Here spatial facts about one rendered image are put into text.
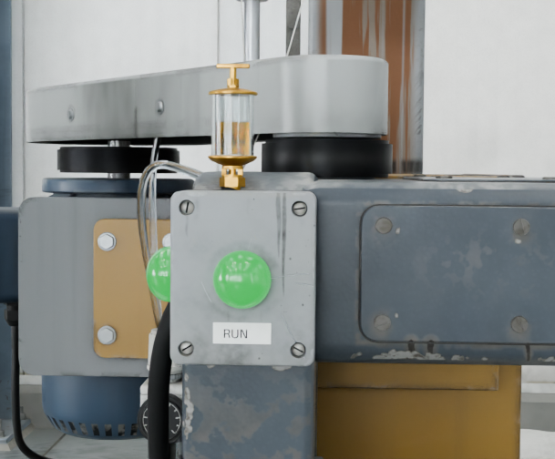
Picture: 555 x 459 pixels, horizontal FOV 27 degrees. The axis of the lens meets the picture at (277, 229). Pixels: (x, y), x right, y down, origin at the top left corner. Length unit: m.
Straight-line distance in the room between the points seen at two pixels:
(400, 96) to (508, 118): 4.75
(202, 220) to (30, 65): 5.44
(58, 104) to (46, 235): 0.12
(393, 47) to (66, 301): 0.40
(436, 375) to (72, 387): 0.37
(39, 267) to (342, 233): 0.47
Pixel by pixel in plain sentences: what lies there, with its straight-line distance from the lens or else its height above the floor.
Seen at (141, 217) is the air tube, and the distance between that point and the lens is 0.80.
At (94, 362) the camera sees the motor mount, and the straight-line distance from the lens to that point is 1.06.
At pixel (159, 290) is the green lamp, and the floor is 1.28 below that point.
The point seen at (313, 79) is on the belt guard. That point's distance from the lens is 0.75.
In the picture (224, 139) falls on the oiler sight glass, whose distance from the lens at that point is 0.66.
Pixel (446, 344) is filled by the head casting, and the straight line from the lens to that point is 0.65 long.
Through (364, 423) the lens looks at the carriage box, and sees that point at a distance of 0.95.
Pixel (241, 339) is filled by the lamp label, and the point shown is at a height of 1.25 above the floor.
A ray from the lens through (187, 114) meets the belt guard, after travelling 0.86.
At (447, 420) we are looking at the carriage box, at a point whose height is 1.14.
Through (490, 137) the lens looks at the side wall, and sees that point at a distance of 5.86.
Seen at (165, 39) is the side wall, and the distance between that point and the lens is 5.90.
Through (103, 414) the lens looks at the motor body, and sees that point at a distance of 1.09.
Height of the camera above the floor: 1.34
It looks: 3 degrees down
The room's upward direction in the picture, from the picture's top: straight up
